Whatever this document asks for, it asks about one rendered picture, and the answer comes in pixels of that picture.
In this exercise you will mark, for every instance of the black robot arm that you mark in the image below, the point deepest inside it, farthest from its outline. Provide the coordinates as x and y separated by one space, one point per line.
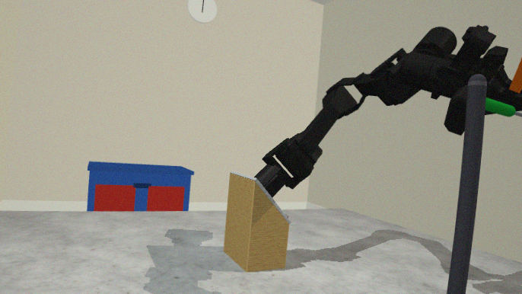
393 84

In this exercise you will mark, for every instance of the orange handle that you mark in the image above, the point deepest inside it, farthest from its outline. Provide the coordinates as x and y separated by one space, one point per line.
516 84

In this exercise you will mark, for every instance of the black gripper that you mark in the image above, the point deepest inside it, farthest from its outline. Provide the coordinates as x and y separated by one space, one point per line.
440 82

